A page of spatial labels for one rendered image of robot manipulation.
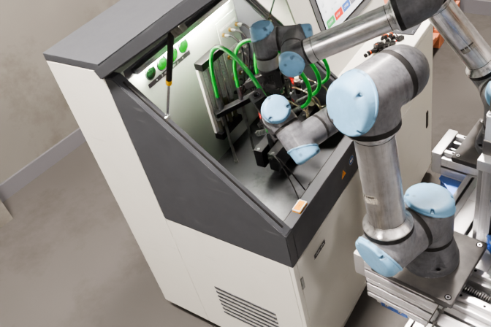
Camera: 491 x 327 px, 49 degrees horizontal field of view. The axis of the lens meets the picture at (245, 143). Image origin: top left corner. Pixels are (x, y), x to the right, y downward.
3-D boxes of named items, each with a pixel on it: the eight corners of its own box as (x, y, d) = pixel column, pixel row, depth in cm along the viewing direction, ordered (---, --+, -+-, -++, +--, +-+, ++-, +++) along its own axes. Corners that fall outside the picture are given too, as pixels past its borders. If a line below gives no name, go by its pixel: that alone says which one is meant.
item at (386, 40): (385, 64, 227) (385, 53, 224) (362, 61, 233) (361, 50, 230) (405, 38, 241) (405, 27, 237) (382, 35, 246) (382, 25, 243)
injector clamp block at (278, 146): (282, 185, 205) (275, 155, 196) (260, 178, 211) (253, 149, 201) (322, 131, 225) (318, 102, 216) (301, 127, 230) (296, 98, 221)
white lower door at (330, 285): (321, 367, 223) (298, 264, 180) (316, 364, 224) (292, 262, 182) (382, 252, 260) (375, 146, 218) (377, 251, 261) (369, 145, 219)
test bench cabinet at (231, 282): (319, 384, 228) (292, 269, 179) (212, 329, 258) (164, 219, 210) (383, 261, 269) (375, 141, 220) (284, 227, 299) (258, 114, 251)
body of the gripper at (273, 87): (282, 105, 179) (275, 74, 171) (260, 101, 183) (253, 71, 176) (293, 92, 183) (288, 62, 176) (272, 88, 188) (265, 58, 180)
